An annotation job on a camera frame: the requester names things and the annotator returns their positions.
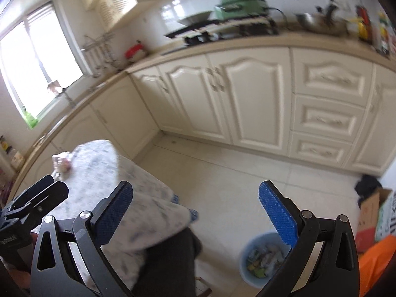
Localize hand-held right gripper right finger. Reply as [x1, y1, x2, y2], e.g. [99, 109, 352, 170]
[258, 180, 361, 297]

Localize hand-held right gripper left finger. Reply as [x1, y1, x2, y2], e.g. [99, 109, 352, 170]
[30, 180, 134, 297]

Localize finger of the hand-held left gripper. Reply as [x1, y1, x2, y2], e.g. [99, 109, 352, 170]
[21, 180, 70, 221]
[18, 174, 56, 200]

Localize pile of colourful wrappers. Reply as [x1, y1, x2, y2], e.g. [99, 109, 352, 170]
[247, 244, 287, 277]

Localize blue plastic trash bin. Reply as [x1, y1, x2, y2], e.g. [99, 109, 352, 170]
[240, 231, 293, 287]

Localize clear plastic wrapped packet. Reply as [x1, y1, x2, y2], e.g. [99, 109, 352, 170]
[52, 152, 73, 174]

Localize small beige box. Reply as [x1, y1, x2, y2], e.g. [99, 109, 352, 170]
[11, 151, 26, 170]

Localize floral tablecloth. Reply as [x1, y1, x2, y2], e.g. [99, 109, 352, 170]
[54, 139, 198, 291]

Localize cream cabinet drawer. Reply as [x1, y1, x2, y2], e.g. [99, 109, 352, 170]
[288, 131, 353, 168]
[291, 48, 375, 107]
[292, 94, 366, 143]

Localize brown and red cardboard box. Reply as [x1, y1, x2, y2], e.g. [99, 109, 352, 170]
[356, 188, 393, 251]

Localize plain cream corner cabinet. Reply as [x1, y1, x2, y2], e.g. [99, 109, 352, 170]
[9, 74, 158, 192]

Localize black cloth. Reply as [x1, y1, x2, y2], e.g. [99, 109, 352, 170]
[354, 175, 383, 206]

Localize small brown windowsill item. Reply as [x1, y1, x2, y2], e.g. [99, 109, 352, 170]
[46, 80, 63, 95]

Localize orange bag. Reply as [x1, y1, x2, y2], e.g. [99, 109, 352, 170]
[357, 235, 396, 297]

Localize narrow cream cabinet door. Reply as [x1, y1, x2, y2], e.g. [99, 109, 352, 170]
[131, 66, 169, 132]

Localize window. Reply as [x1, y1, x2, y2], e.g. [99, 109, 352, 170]
[0, 1, 84, 129]

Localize metal utensil rack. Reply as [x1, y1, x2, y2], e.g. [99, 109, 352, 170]
[81, 33, 119, 78]

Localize red kettle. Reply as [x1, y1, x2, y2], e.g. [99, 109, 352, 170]
[125, 41, 147, 61]

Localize metal countertop rack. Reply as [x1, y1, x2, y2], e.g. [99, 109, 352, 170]
[217, 17, 279, 37]

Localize steel pot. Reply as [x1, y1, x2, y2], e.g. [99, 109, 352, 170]
[295, 12, 348, 37]

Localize white lattice panel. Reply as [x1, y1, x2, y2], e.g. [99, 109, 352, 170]
[97, 0, 138, 33]

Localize black gas stove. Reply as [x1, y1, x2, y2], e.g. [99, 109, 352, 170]
[164, 19, 223, 45]

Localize yellow container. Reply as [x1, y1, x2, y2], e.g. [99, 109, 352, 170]
[348, 19, 363, 38]

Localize dark bottle with yellow label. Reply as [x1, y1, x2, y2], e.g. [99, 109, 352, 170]
[378, 12, 391, 54]

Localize green kitchen appliance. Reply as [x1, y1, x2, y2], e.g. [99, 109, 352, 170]
[214, 0, 270, 21]

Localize dark kitchen utensils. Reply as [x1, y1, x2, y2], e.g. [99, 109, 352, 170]
[315, 0, 341, 17]

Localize metal drawer handle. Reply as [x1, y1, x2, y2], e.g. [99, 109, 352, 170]
[312, 73, 351, 84]
[309, 114, 345, 126]
[303, 147, 336, 158]

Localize black power cable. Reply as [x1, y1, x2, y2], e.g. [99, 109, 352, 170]
[266, 6, 289, 32]

